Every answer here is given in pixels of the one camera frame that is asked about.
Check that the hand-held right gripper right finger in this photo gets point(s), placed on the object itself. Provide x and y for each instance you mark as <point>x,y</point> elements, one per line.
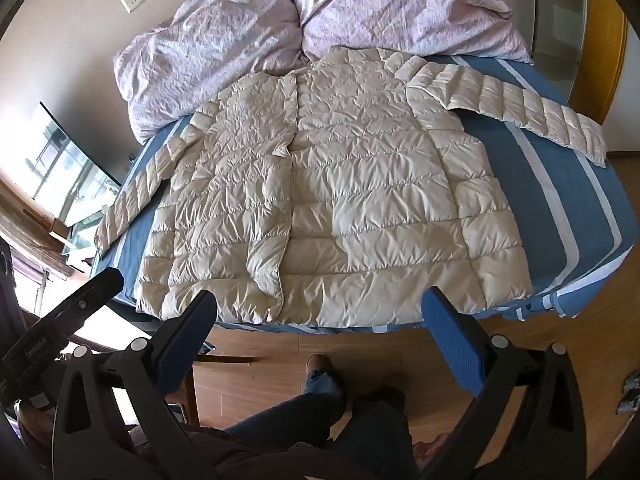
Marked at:
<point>452,340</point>

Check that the white wall socket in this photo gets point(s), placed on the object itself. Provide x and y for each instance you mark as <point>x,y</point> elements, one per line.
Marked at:
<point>131,2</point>

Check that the wooden side table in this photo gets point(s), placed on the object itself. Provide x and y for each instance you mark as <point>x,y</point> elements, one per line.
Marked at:
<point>30,240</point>

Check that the cream down jacket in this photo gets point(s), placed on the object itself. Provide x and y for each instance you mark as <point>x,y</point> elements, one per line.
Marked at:
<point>350,185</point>

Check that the pink floral pillow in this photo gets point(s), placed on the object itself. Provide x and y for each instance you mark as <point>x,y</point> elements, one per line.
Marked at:
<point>210,50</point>

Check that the person's right leg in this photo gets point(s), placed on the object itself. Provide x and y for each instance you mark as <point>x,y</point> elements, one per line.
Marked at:
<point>380,430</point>

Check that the smartphone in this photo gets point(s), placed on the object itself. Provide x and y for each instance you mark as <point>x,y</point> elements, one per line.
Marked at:
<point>177,414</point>

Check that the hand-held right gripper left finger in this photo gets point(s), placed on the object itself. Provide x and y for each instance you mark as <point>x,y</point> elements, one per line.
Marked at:
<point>187,325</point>

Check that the wooden stool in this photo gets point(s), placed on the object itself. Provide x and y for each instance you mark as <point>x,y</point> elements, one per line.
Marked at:
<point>220,360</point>

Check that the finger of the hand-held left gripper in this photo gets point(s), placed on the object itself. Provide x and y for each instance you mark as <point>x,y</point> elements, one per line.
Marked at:
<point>82,305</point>

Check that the blue striped bed sheet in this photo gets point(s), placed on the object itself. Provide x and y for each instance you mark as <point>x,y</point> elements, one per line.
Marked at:
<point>540,200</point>

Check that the wooden framed glass cabinet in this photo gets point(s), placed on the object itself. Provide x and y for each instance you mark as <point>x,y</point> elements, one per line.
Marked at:
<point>602,50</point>

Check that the pink floral duvet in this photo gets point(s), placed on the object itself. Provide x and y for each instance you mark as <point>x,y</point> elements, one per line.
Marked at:
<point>400,5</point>

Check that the grey patterned slipper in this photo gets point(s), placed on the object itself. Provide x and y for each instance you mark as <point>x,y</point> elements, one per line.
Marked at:
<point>629,392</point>

